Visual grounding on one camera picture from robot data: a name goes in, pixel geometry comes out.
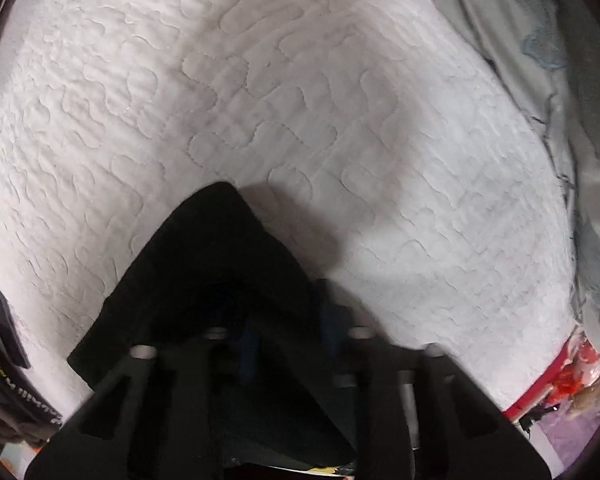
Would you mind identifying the black pants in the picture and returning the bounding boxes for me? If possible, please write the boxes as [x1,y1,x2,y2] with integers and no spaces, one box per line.
[68,182,355,468]

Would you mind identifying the red floral quilt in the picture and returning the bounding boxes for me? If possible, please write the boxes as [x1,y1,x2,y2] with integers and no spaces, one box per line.
[504,327,600,422]

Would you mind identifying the white quilted bed cover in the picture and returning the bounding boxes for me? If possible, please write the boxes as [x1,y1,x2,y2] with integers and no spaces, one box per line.
[0,0,572,415]

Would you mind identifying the grey floral pillow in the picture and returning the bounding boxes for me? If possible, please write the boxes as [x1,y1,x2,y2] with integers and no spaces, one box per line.
[434,0,600,354]

